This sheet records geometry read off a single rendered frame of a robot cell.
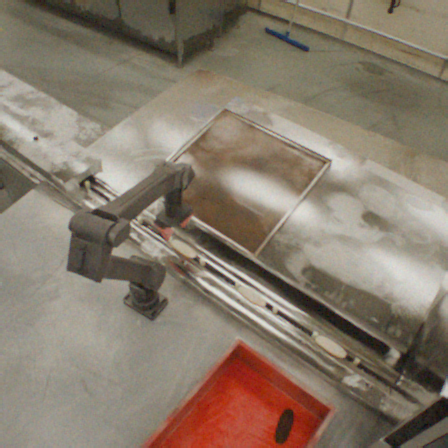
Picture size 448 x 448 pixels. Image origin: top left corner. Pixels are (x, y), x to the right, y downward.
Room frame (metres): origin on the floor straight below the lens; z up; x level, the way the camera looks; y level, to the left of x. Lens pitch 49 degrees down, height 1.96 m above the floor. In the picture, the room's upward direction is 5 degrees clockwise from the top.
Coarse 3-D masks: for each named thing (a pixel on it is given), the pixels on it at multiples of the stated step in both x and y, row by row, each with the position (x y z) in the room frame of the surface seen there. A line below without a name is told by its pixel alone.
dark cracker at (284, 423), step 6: (288, 408) 0.36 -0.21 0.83; (282, 414) 0.34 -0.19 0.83; (288, 414) 0.34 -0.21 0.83; (282, 420) 0.32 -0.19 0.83; (288, 420) 0.33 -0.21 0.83; (282, 426) 0.31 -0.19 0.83; (288, 426) 0.31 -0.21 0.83; (276, 432) 0.29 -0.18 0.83; (282, 432) 0.29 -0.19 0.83; (288, 432) 0.29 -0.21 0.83; (276, 438) 0.28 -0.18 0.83; (282, 438) 0.28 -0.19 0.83
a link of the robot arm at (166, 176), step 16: (160, 176) 0.79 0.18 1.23; (176, 176) 0.82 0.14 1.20; (128, 192) 0.67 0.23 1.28; (144, 192) 0.69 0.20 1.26; (160, 192) 0.75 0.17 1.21; (96, 208) 0.58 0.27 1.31; (112, 208) 0.59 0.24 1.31; (128, 208) 0.61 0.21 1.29; (144, 208) 0.67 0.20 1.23; (128, 224) 0.55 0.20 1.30; (112, 240) 0.50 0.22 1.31
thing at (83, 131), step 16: (0, 80) 1.89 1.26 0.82; (16, 80) 1.89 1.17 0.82; (16, 96) 1.74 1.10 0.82; (32, 96) 1.75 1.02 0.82; (48, 96) 1.76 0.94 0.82; (32, 112) 1.61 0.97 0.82; (48, 112) 1.62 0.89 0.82; (64, 112) 1.62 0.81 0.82; (64, 128) 1.50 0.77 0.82; (80, 128) 1.51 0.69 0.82; (96, 128) 1.51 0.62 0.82; (80, 144) 1.39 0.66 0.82; (0, 160) 1.33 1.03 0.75; (0, 176) 1.38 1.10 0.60; (16, 176) 1.27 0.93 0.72; (32, 176) 1.17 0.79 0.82; (0, 192) 1.44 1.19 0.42; (16, 192) 1.31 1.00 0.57; (0, 208) 1.51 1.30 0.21
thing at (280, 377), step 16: (224, 352) 0.47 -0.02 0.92; (240, 352) 0.49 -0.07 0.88; (256, 352) 0.47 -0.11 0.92; (224, 368) 0.44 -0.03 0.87; (256, 368) 0.46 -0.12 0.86; (272, 368) 0.43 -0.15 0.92; (208, 384) 0.39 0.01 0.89; (288, 384) 0.40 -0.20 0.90; (304, 384) 0.39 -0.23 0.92; (192, 400) 0.34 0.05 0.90; (304, 400) 0.37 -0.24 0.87; (320, 400) 0.35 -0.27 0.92; (176, 416) 0.29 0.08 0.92; (320, 416) 0.34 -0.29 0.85; (160, 432) 0.25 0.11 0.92; (320, 432) 0.27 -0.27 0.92
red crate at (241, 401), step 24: (216, 384) 0.41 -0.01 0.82; (240, 384) 0.42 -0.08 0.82; (264, 384) 0.42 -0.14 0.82; (216, 408) 0.35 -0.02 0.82; (240, 408) 0.35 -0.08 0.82; (264, 408) 0.36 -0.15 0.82; (192, 432) 0.28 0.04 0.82; (216, 432) 0.28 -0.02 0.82; (240, 432) 0.29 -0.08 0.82; (264, 432) 0.29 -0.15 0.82; (312, 432) 0.30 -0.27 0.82
